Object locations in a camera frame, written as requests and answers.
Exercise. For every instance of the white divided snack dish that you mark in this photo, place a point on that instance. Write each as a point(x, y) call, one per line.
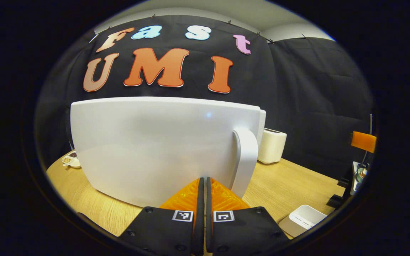
point(72, 161)

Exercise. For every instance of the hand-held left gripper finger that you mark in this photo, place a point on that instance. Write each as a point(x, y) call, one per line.
point(209, 227)
point(200, 227)

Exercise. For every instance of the small white green object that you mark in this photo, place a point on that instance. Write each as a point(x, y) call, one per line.
point(359, 177)

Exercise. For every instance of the white food container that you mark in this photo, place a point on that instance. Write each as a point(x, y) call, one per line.
point(303, 220)

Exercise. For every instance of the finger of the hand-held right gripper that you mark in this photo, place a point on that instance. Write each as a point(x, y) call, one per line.
point(363, 142)

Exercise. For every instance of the white toaster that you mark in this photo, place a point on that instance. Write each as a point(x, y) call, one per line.
point(272, 147)

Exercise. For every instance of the black bracket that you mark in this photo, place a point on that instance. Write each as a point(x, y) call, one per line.
point(338, 199)

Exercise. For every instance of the white microwave oven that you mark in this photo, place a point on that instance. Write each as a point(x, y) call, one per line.
point(148, 149)

